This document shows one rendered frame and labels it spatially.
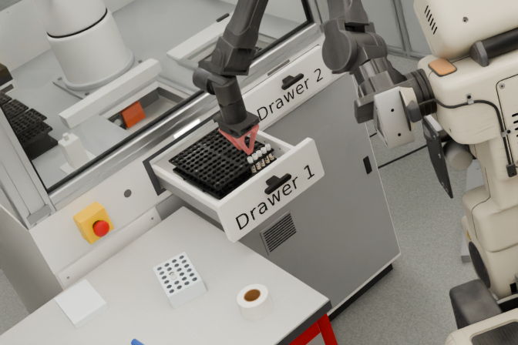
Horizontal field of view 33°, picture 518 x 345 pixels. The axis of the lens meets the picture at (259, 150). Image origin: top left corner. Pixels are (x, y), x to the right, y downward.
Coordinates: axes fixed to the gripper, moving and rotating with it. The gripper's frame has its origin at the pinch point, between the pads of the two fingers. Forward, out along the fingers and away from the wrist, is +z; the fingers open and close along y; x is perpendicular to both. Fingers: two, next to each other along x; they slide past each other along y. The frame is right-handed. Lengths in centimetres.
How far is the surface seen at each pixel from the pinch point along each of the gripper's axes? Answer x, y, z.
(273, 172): 1.0, -11.0, 1.6
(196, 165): 7.9, 11.6, 5.0
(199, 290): 28.8, -11.8, 16.5
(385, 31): -161, 123, 89
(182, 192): 14.6, 10.2, 8.2
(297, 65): -34.8, 20.1, 3.0
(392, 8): -161, 115, 74
